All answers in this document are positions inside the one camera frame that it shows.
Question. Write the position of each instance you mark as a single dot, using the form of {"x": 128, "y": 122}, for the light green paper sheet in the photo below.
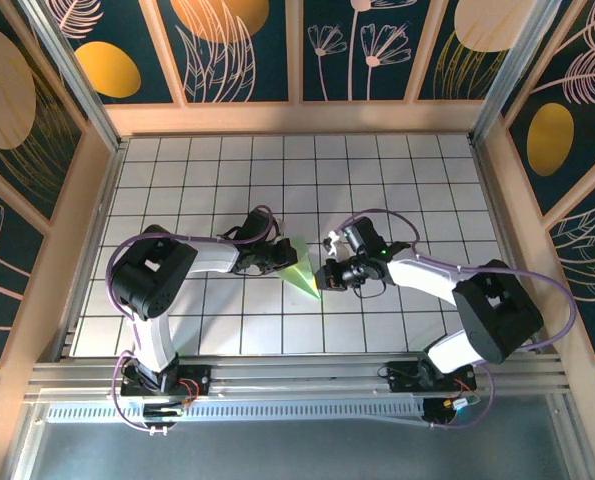
{"x": 302, "y": 272}

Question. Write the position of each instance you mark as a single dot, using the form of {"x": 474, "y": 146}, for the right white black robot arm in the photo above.
{"x": 497, "y": 315}

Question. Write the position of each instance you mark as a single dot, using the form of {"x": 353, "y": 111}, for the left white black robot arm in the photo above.
{"x": 152, "y": 275}

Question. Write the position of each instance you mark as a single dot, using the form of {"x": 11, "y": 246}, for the grey metal panel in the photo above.
{"x": 302, "y": 450}

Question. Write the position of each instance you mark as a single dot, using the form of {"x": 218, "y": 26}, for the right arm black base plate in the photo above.
{"x": 402, "y": 376}

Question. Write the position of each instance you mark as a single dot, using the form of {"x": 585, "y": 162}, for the long aluminium base rail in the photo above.
{"x": 302, "y": 372}

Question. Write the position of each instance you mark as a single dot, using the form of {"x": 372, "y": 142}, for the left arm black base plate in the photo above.
{"x": 199, "y": 376}

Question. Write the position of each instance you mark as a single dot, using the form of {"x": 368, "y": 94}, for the aluminium table side rail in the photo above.
{"x": 505, "y": 250}
{"x": 93, "y": 250}

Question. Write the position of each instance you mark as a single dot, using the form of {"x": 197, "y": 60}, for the short aluminium frame post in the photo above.
{"x": 26, "y": 440}
{"x": 574, "y": 440}

